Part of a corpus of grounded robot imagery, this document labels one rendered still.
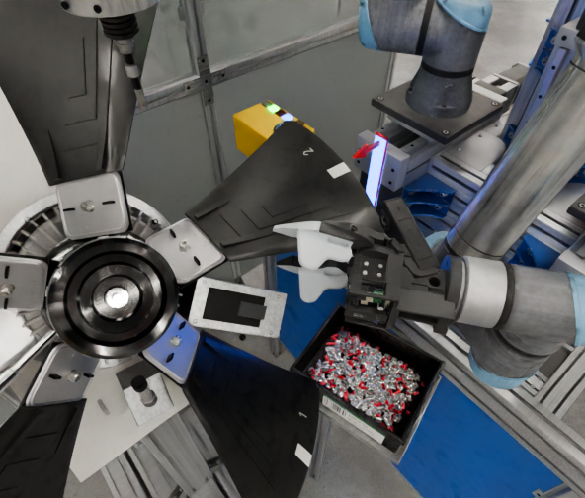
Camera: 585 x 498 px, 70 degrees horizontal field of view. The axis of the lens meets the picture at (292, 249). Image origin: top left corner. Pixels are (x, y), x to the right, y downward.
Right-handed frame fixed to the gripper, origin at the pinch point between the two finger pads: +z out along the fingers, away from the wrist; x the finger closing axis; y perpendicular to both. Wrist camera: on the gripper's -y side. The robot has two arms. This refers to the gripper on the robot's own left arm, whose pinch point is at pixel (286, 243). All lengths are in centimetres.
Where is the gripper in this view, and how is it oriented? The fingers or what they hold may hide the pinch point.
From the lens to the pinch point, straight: 51.5
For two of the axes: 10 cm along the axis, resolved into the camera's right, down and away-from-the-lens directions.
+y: -2.3, 8.0, -5.6
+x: 0.3, 5.8, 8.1
